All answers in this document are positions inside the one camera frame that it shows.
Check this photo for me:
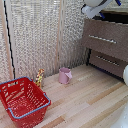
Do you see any red basket with blue rim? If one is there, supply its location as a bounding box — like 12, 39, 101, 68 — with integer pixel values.
0, 76, 52, 128

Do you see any long silver drawer handle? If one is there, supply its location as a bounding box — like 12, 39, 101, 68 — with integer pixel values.
88, 34, 118, 45

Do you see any short silver drawer handle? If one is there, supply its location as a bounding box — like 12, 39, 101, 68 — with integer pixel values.
95, 54, 120, 67

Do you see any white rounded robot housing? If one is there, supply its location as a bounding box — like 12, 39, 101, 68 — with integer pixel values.
122, 64, 128, 87

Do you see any dark brown drawer cabinet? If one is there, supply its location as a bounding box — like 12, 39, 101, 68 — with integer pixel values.
81, 9, 128, 81

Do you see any beige woven folding screen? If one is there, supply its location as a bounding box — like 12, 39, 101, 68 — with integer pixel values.
0, 0, 91, 84

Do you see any small giraffe toy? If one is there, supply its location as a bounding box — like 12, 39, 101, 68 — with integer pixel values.
34, 68, 46, 90

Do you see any pink mug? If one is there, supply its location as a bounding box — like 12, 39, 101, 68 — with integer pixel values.
58, 67, 73, 85

